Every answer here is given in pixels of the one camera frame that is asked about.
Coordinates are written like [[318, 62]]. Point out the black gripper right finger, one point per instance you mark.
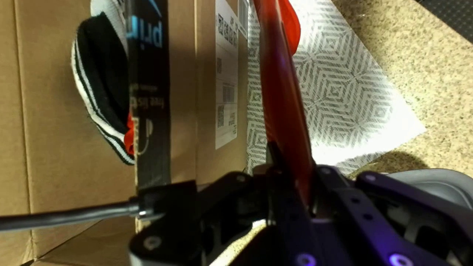
[[355, 207]]

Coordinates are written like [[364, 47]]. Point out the grey lid food container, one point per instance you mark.
[[433, 186]]

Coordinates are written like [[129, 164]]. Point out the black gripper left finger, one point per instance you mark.
[[194, 226]]

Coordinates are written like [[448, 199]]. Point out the brown cardboard box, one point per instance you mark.
[[52, 155]]

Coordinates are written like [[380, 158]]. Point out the white patterned placemat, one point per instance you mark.
[[353, 111]]

